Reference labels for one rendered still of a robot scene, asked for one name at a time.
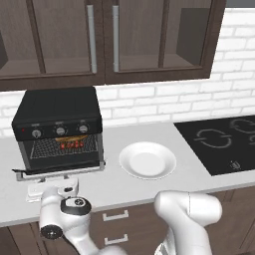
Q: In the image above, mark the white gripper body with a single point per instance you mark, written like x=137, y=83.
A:
x=40, y=192

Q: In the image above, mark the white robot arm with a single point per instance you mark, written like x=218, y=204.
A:
x=189, y=212

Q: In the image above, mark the toaster oven door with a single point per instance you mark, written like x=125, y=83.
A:
x=56, y=170

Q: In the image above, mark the dark wood base cupboard door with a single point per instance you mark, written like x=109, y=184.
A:
x=235, y=222
x=20, y=240

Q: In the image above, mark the red kebab skewer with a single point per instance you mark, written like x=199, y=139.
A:
x=71, y=145

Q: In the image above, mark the toaster oven knob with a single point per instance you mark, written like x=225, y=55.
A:
x=83, y=128
x=60, y=130
x=36, y=133

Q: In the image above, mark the brown baguette bread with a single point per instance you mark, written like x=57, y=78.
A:
x=70, y=139

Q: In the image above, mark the black toaster oven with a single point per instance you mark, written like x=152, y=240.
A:
x=56, y=106

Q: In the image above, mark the dark wood drawer front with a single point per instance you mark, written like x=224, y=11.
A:
x=146, y=240
x=139, y=215

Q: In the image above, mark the white plate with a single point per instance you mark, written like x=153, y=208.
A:
x=147, y=161

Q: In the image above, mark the black hob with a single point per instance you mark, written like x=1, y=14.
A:
x=219, y=142

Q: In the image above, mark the dark wood wall cupboard door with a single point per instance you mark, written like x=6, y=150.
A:
x=159, y=36
x=50, y=40

